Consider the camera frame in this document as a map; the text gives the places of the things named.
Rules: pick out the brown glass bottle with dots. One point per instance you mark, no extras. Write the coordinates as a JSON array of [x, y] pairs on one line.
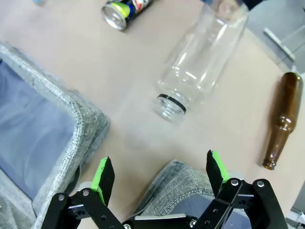
[[284, 114]]

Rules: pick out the white metal desk foot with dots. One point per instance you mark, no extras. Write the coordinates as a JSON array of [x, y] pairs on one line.
[[278, 43]]

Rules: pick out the grey fabric basket can label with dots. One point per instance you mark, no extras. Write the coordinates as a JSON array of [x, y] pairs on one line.
[[176, 183]]

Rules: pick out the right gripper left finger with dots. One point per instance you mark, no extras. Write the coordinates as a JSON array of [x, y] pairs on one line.
[[104, 176]]

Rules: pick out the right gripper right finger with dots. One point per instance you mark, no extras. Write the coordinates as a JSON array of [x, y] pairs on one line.
[[215, 171]]

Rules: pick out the grey fabric basket plastic label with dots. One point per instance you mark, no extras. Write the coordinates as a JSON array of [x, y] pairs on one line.
[[88, 124]]

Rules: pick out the black printed drink can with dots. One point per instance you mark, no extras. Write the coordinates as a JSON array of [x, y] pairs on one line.
[[116, 14]]

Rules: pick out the large clear plastic bottle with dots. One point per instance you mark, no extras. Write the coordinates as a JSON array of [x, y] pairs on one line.
[[202, 59]]

